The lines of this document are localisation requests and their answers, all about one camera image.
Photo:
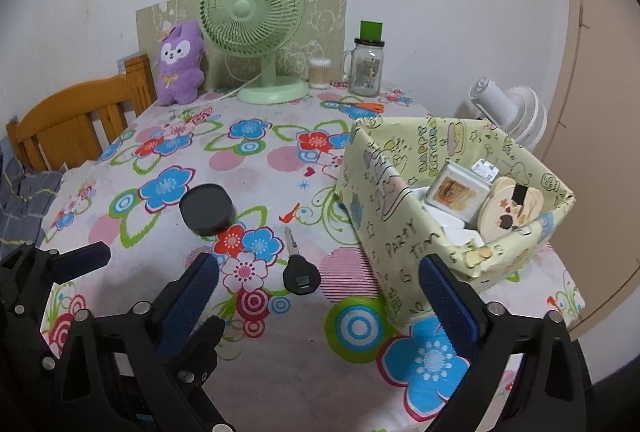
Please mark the orange scissors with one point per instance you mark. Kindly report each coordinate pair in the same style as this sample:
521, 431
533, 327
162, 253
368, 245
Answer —
356, 109

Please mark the cotton swab container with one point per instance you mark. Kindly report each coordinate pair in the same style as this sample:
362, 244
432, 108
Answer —
319, 72

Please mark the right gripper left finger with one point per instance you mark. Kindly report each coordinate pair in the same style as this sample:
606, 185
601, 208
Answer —
116, 367

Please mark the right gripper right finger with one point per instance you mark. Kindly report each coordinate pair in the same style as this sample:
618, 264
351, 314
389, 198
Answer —
547, 392

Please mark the floral tablecloth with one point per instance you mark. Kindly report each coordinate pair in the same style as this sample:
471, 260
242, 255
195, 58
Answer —
328, 361

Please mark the black head key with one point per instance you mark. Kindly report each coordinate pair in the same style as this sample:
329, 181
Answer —
300, 277

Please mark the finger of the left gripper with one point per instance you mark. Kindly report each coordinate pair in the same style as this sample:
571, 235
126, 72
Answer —
197, 359
52, 266

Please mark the white rectangular remote box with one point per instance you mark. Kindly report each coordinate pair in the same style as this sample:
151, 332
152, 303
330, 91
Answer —
458, 192

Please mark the white standing fan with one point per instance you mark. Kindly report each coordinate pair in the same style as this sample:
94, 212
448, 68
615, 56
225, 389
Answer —
518, 111

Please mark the yellow cartoon storage box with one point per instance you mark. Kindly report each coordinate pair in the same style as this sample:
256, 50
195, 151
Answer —
388, 165

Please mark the white 45W charger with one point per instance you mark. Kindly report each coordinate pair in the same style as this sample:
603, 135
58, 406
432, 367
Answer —
485, 170

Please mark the glass jar green lid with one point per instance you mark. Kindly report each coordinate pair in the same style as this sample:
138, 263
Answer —
362, 66

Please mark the plaid grey pillow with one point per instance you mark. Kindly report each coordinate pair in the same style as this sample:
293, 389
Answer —
25, 198

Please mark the beige door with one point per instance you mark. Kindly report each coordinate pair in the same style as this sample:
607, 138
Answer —
592, 143

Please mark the purple plush bunny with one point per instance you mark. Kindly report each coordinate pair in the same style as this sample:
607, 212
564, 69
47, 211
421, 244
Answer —
179, 73

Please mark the black round case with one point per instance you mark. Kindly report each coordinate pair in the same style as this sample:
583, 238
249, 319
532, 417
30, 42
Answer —
207, 209

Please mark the cartoon cardboard backboard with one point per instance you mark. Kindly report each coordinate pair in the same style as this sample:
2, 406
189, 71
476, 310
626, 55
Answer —
320, 33

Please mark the wooden bed headboard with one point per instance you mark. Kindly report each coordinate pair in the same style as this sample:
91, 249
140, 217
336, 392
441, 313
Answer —
59, 130

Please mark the green desk fan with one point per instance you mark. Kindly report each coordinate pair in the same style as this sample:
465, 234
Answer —
268, 87

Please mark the round cream compact mirror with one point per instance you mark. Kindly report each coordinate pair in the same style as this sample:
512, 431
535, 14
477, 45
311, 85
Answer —
508, 206

